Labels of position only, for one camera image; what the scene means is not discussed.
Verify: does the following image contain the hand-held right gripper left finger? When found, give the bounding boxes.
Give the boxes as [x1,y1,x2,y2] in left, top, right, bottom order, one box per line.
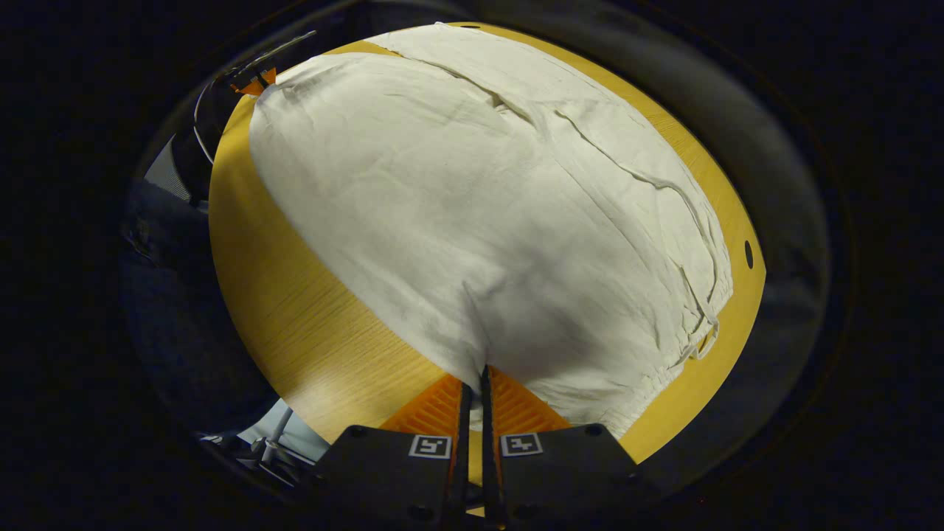
[317,372,473,528]

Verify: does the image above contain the grey metal stand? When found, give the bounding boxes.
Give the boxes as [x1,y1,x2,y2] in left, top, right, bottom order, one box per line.
[236,404,329,480]

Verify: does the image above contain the white jeans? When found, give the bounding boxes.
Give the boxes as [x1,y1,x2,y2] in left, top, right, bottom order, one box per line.
[249,22,733,440]

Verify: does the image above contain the thin grey cable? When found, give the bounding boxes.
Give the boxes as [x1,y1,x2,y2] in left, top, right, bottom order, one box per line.
[193,77,222,167]

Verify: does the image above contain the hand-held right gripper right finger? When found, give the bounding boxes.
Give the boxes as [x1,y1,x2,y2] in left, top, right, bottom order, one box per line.
[481,365,650,528]

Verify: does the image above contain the person's dark clothing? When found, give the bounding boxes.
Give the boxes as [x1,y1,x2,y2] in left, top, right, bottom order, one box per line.
[122,177,285,436]

